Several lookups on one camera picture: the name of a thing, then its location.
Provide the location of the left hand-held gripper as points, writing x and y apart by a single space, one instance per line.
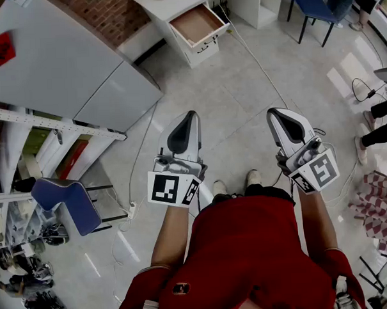
164 190

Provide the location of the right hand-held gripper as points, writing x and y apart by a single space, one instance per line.
319 172

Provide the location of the white desk drawer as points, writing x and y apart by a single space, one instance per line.
195 24

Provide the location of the person's left forearm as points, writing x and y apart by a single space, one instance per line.
173 234

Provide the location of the person's right forearm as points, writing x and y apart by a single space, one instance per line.
318 222

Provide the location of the white desk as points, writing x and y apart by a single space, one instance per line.
177 1

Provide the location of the person's right shoe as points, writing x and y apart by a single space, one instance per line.
253 177

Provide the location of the person's shoe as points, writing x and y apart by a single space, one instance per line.
219 186
253 177

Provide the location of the person's left shoe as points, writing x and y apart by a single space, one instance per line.
219 186

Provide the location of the person's black shorts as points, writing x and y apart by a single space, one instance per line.
265 189

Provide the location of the white power strip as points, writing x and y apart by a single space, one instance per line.
132 210

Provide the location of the red box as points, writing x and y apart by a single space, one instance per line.
72 159

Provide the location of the blue chair with black legs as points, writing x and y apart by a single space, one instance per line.
311 1

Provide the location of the red white checkered cloth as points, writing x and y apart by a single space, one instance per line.
381 206

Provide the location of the person's red shirt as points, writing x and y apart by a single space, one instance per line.
249 254

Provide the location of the blue padded chair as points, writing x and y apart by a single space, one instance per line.
70 201

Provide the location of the large grey cabinet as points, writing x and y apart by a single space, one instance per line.
58 73

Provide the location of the white metal shelf rack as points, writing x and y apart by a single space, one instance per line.
25 119

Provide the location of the red sticker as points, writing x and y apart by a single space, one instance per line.
0 48

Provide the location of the black frame chair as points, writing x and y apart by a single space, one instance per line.
378 270

